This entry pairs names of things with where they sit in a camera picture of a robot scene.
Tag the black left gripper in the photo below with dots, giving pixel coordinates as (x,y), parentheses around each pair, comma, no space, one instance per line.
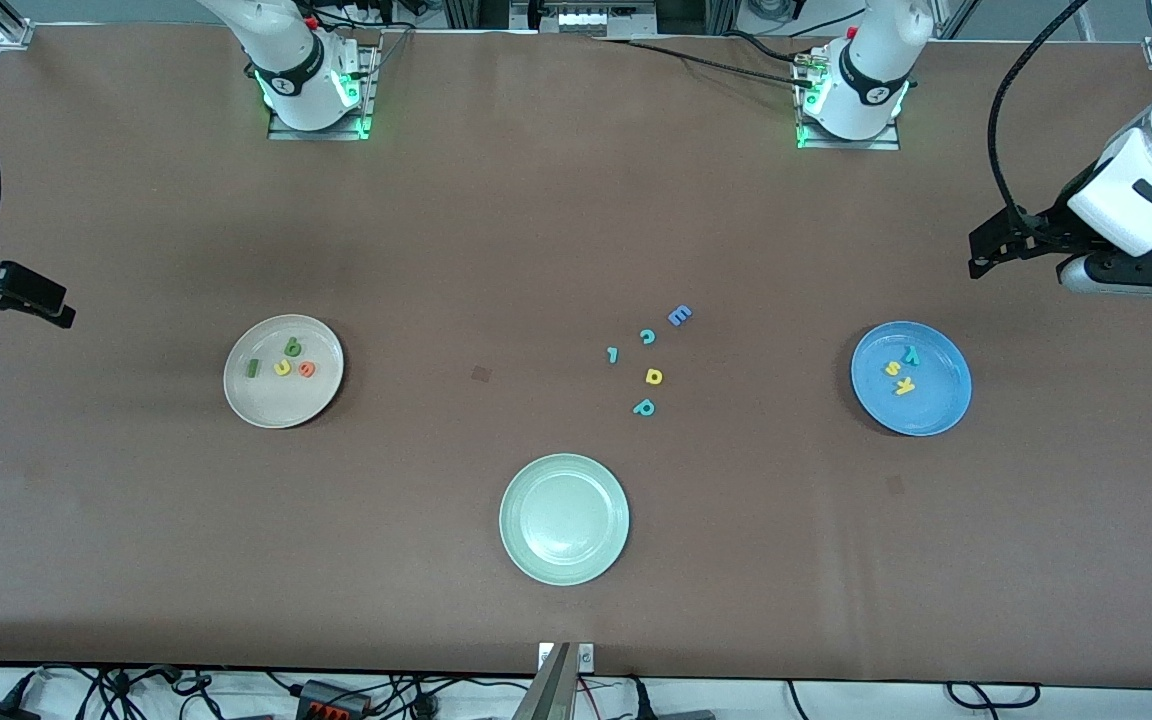
(1049,232)

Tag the teal letter y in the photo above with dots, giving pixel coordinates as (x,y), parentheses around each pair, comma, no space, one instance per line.
(910,354)

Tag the yellow letter k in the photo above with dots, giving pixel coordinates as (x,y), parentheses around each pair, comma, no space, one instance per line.
(904,387)

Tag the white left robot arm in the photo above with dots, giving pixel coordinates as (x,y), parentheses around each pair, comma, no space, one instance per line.
(1151,190)

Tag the blue plate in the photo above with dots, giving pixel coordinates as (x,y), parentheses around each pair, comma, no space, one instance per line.
(936,405)

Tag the beige brown plate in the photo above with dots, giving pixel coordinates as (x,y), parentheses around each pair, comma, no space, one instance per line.
(283,400)

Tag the blue letter E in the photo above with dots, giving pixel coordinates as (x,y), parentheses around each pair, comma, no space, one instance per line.
(679,316)

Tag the teal letter p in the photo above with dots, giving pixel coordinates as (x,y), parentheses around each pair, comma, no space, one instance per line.
(644,407)

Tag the grey control box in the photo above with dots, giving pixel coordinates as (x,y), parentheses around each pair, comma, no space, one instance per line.
(596,18)

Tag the black orange power strip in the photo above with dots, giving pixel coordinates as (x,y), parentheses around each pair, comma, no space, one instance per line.
(331,700)

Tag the pale green plate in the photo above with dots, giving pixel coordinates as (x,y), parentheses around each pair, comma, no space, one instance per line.
(564,520)

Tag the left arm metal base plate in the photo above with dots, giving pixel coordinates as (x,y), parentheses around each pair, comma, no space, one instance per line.
(851,144)

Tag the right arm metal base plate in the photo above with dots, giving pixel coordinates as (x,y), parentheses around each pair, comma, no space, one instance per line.
(316,133)

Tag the grey metal mount post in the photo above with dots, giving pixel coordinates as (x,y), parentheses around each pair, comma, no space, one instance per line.
(551,690)

